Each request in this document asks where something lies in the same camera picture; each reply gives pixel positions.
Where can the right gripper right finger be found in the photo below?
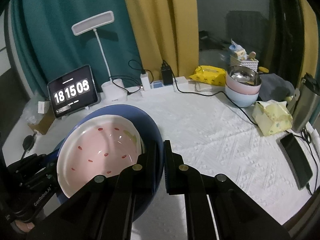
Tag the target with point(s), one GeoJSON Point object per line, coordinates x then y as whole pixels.
{"type": "Point", "coordinates": [215, 207]}

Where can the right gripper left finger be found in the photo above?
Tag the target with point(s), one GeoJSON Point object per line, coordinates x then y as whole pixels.
{"type": "Point", "coordinates": [102, 209]}

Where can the large dark blue bowl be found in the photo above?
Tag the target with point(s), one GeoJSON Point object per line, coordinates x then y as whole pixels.
{"type": "Point", "coordinates": [153, 143]}

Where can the pink strawberry bowl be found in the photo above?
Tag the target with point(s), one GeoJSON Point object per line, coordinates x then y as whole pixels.
{"type": "Point", "coordinates": [103, 145]}

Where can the light blue plate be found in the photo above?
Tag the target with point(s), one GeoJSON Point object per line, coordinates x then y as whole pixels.
{"type": "Point", "coordinates": [62, 198]}

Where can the cardboard box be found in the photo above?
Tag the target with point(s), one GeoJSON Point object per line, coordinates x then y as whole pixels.
{"type": "Point", "coordinates": [44, 125]}

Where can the white textured tablecloth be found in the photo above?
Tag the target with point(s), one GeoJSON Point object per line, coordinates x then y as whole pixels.
{"type": "Point", "coordinates": [211, 136]}

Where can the clear plastic bag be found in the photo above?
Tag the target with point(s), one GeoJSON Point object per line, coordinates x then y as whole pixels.
{"type": "Point", "coordinates": [30, 114]}

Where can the small white box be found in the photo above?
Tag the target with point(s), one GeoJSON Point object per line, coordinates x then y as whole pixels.
{"type": "Point", "coordinates": [43, 107]}

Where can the black smartphone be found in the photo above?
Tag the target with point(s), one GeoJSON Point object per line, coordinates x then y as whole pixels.
{"type": "Point", "coordinates": [296, 159]}

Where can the yellow tissue pack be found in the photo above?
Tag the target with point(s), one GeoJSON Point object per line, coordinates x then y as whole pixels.
{"type": "Point", "coordinates": [272, 117]}

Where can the tablet showing clock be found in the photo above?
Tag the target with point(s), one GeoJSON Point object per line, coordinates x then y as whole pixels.
{"type": "Point", "coordinates": [72, 91]}

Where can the pale blue bowl in stack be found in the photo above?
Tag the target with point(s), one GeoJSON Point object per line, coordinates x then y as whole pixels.
{"type": "Point", "coordinates": [242, 100]}

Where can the black scissors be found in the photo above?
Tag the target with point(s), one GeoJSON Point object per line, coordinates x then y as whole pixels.
{"type": "Point", "coordinates": [306, 135]}

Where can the white desk lamp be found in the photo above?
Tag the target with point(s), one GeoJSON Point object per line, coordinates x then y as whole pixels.
{"type": "Point", "coordinates": [112, 87]}

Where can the white cream tube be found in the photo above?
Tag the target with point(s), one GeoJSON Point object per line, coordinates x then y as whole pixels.
{"type": "Point", "coordinates": [315, 137]}

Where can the pink bowl in stack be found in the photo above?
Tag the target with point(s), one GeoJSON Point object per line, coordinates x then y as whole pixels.
{"type": "Point", "coordinates": [240, 87]}

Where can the white power strip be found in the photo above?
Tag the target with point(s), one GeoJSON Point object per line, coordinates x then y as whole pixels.
{"type": "Point", "coordinates": [158, 88]}

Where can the steel thermos bottle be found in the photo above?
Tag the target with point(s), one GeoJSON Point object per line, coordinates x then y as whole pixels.
{"type": "Point", "coordinates": [304, 102]}

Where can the grey folded cloth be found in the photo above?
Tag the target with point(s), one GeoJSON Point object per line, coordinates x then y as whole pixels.
{"type": "Point", "coordinates": [275, 88]}

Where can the yellow wipes pack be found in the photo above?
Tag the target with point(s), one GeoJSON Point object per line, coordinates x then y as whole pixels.
{"type": "Point", "coordinates": [210, 75]}

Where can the steel bowl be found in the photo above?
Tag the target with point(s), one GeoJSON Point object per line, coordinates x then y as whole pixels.
{"type": "Point", "coordinates": [244, 75]}

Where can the black power adapter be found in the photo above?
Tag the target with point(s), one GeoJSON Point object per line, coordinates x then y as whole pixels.
{"type": "Point", "coordinates": [166, 75]}

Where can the white phone charger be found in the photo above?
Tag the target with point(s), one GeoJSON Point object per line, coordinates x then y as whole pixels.
{"type": "Point", "coordinates": [145, 82]}

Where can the white storage basket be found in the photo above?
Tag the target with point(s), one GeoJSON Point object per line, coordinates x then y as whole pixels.
{"type": "Point", "coordinates": [239, 56]}

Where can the teal curtain left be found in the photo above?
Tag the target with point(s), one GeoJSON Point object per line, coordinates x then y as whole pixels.
{"type": "Point", "coordinates": [47, 48]}

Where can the yellow curtain right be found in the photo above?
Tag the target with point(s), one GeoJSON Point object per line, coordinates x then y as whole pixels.
{"type": "Point", "coordinates": [311, 40]}

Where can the yellow curtain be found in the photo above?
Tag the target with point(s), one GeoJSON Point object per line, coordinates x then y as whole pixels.
{"type": "Point", "coordinates": [166, 30]}
{"type": "Point", "coordinates": [311, 40]}

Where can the yellow curtain left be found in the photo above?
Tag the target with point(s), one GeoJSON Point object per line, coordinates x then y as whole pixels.
{"type": "Point", "coordinates": [166, 30]}

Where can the black round puck with cable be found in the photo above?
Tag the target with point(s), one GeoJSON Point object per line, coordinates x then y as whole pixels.
{"type": "Point", "coordinates": [28, 144]}

